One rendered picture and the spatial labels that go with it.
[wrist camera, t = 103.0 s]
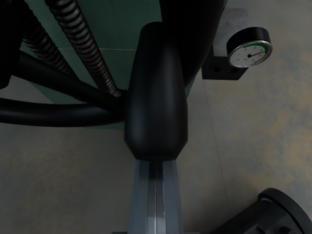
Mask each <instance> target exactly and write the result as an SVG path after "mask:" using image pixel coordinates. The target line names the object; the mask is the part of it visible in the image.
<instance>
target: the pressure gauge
mask: <svg viewBox="0 0 312 234"><path fill-rule="evenodd" d="M266 50H267V51H266ZM264 51H265V52H264ZM260 52H262V53H260ZM272 52H273V46H272V44H271V41H270V37H269V33H268V31H267V30H266V29H265V28H262V27H249V28H245V29H242V30H240V31H238V32H237V33H235V34H234V35H233V36H232V37H231V38H230V39H229V40H228V42H227V56H228V58H227V60H228V63H229V64H230V65H231V66H233V67H236V68H247V67H252V66H255V65H258V64H260V63H262V62H263V61H265V60H266V59H268V58H269V57H270V55H271V54H272ZM257 53H260V54H257ZM249 54H251V55H254V56H252V57H250V58H248V57H247V55H249ZM255 54H257V55H255Z"/></svg>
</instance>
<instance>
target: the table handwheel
mask: <svg viewBox="0 0 312 234"><path fill-rule="evenodd" d="M11 2H12V0H0V90H1V89H3V88H6V87H7V86H8V84H9V81H10V78H11V76H12V75H13V76H16V77H19V78H21V79H24V80H27V81H30V82H33V83H35V84H38V85H41V86H44V87H47V88H49V89H52V90H55V91H58V92H61V93H63V94H66V95H69V96H72V97H74V98H77V99H79V100H82V101H84V102H86V104H43V103H33V102H25V101H18V100H11V99H6V98H0V123H6V124H18V125H28V126H41V127H92V126H101V125H109V124H116V123H121V122H125V104H126V99H127V94H128V93H125V94H123V95H121V96H118V97H115V96H113V95H111V94H109V93H107V92H105V91H102V90H100V89H98V88H96V87H94V86H91V85H89V84H87V83H85V82H82V81H80V80H78V79H76V78H74V77H72V76H70V75H68V74H66V73H64V72H63V71H61V70H59V69H57V68H55V67H53V66H51V65H49V64H47V63H45V62H43V61H41V60H39V59H37V58H35V57H33V56H31V55H29V54H27V53H25V52H23V51H21V50H20V46H21V43H22V40H23V37H24V34H25V28H24V24H23V22H22V20H21V18H20V16H19V15H18V14H17V12H16V11H15V10H14V8H13V7H12V6H11ZM159 4H160V9H161V16H162V22H164V23H167V24H168V25H170V26H171V27H172V28H173V29H174V32H175V39H176V45H177V49H178V53H179V57H180V61H181V66H182V74H183V81H184V87H185V88H186V87H187V86H188V85H189V83H190V82H191V81H192V80H193V78H194V77H195V76H196V74H197V73H198V71H199V70H200V68H201V67H202V65H203V63H204V61H205V59H206V57H207V55H208V53H209V51H210V48H211V45H212V43H213V41H214V38H215V35H216V32H217V29H218V25H219V22H220V19H221V14H222V10H223V5H224V0H159Z"/></svg>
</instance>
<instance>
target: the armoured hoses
mask: <svg viewBox="0 0 312 234"><path fill-rule="evenodd" d="M44 1H45V3H46V5H47V6H48V7H49V9H50V11H51V13H53V16H54V18H55V20H57V22H58V24H59V26H60V27H61V29H62V31H63V32H64V33H65V35H66V37H67V38H68V40H69V42H70V43H71V45H72V47H73V48H74V50H75V52H76V53H77V55H78V56H79V58H80V60H81V61H82V63H83V64H84V66H85V68H86V69H87V71H88V72H89V74H90V75H91V77H92V79H93V80H94V82H95V84H96V85H97V87H98V88H99V89H100V90H102V91H105V92H107V93H109V94H111V95H113V96H115V97H118V96H121V95H123V94H125V93H127V92H128V90H126V89H125V90H123V89H122V90H121V89H118V88H117V86H116V85H115V82H114V80H113V78H112V76H111V74H110V71H109V69H108V67H107V65H106V62H105V60H104V58H103V56H102V54H101V51H100V49H99V47H98V45H97V43H96V41H95V39H94V36H93V35H92V32H91V30H90V27H89V25H88V24H87V21H86V19H85V17H84V14H83V12H82V11H81V7H80V6H79V4H78V1H77V0H44ZM11 6H12V7H13V8H14V10H15V11H16V12H17V14H18V15H19V16H20V18H21V20H22V22H23V24H24V28H25V34H24V37H23V40H22V41H23V42H25V43H26V46H27V47H29V48H30V50H31V51H32V52H33V53H34V55H35V56H37V57H38V59H39V60H41V61H43V62H45V63H47V64H49V65H51V66H53V67H55V68H57V69H59V70H61V71H63V72H64V73H66V74H68V75H70V76H72V77H74V78H76V79H78V80H79V78H78V77H77V75H76V74H75V72H74V71H73V69H72V68H71V66H70V65H69V64H68V62H67V61H66V59H65V58H64V56H63V55H62V54H61V52H60V51H59V50H58V47H57V46H56V45H55V43H54V42H53V41H52V38H50V37H49V35H48V33H46V31H45V28H43V27H42V25H41V23H40V22H39V21H38V19H37V17H36V16H34V14H33V11H32V10H31V9H29V6H28V4H27V3H25V1H24V0H12V2H11Z"/></svg>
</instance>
